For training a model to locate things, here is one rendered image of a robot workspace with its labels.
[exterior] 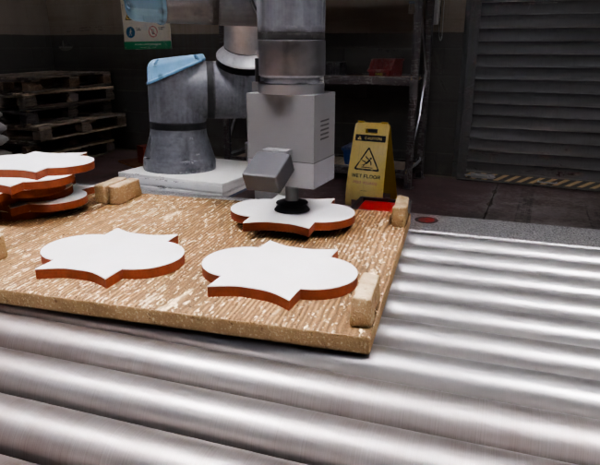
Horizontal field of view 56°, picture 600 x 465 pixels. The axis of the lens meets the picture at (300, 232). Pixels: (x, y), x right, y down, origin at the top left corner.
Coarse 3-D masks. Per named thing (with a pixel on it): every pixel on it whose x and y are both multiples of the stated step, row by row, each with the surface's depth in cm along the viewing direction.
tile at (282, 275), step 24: (216, 264) 55; (240, 264) 55; (264, 264) 55; (288, 264) 55; (312, 264) 55; (336, 264) 55; (216, 288) 50; (240, 288) 50; (264, 288) 49; (288, 288) 49; (312, 288) 49; (336, 288) 50
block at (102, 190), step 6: (114, 180) 82; (120, 180) 82; (96, 186) 79; (102, 186) 78; (108, 186) 79; (96, 192) 79; (102, 192) 79; (108, 192) 79; (96, 198) 79; (102, 198) 79; (108, 198) 79
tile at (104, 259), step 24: (72, 240) 61; (96, 240) 61; (120, 240) 61; (144, 240) 61; (168, 240) 61; (48, 264) 55; (72, 264) 55; (96, 264) 55; (120, 264) 55; (144, 264) 55; (168, 264) 55
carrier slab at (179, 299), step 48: (48, 240) 65; (192, 240) 65; (240, 240) 65; (288, 240) 65; (336, 240) 65; (384, 240) 65; (0, 288) 52; (48, 288) 52; (96, 288) 52; (144, 288) 52; (192, 288) 52; (384, 288) 52; (240, 336) 46; (288, 336) 45; (336, 336) 44
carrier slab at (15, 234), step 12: (96, 204) 79; (108, 204) 79; (48, 216) 74; (60, 216) 74; (72, 216) 74; (0, 228) 69; (12, 228) 69; (24, 228) 69; (36, 228) 69; (48, 228) 69; (12, 240) 65; (24, 240) 65
